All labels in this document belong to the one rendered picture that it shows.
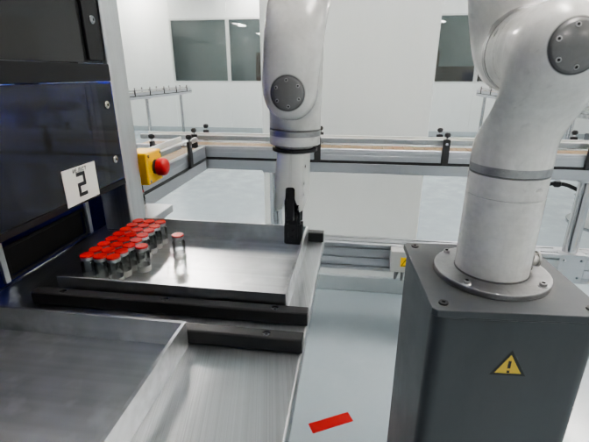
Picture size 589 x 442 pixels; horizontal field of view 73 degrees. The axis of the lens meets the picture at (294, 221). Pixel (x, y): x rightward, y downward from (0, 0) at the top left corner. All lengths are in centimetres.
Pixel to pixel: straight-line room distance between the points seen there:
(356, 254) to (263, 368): 122
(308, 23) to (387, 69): 155
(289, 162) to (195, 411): 38
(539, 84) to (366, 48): 155
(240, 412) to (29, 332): 31
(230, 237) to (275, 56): 39
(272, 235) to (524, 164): 45
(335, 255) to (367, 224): 60
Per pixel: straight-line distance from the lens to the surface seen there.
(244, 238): 81
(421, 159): 154
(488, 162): 69
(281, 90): 56
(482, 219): 71
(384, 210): 222
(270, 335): 50
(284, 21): 57
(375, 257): 168
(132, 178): 90
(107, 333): 57
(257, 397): 45
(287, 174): 64
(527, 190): 69
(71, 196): 74
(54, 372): 54
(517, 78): 62
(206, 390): 47
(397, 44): 211
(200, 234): 84
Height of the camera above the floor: 119
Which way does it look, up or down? 20 degrees down
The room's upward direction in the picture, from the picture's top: straight up
